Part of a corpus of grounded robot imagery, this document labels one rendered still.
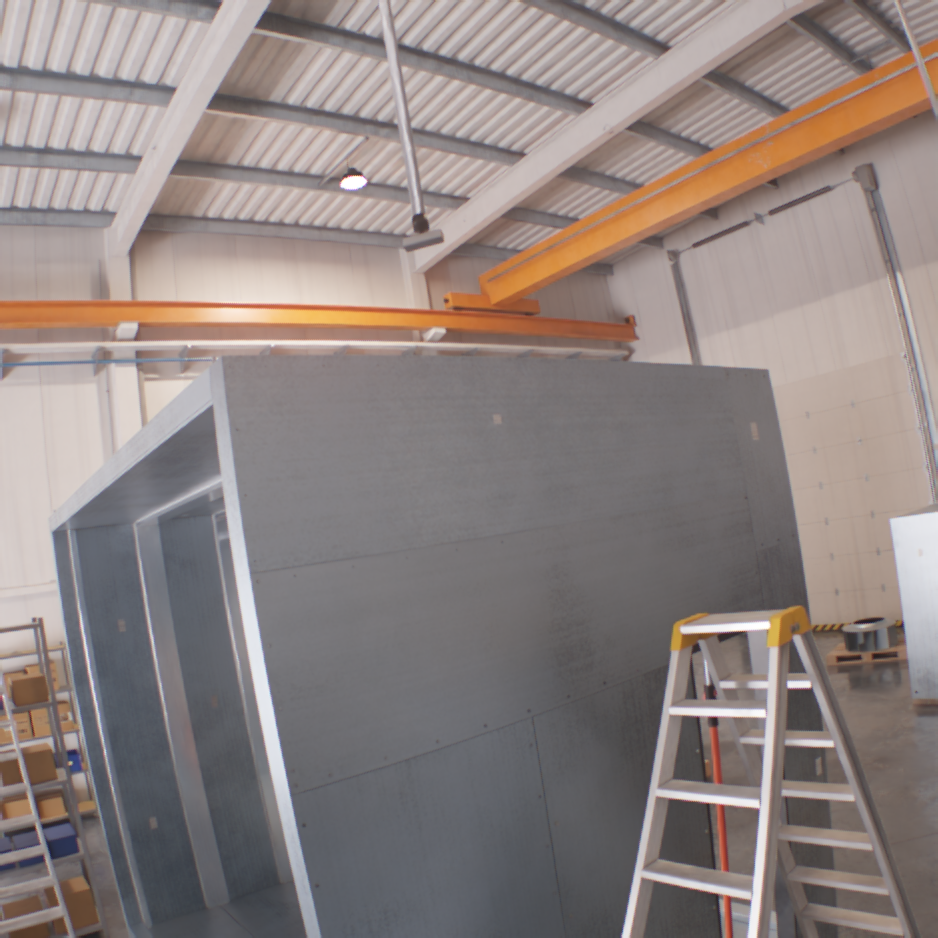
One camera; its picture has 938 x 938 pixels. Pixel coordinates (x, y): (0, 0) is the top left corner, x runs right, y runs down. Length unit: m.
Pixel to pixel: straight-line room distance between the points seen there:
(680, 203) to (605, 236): 1.42
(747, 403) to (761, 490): 0.39
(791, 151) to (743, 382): 6.95
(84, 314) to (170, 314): 1.19
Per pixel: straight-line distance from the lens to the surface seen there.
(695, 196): 10.94
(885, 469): 13.53
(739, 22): 9.73
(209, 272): 11.84
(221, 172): 10.69
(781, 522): 3.63
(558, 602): 2.49
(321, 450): 2.07
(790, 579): 3.66
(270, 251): 12.37
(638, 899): 2.28
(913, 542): 8.85
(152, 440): 2.67
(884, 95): 9.95
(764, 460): 3.58
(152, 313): 10.83
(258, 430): 2.00
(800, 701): 3.72
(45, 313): 10.54
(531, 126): 11.17
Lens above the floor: 2.65
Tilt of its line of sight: 4 degrees up
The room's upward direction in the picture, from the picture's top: 9 degrees counter-clockwise
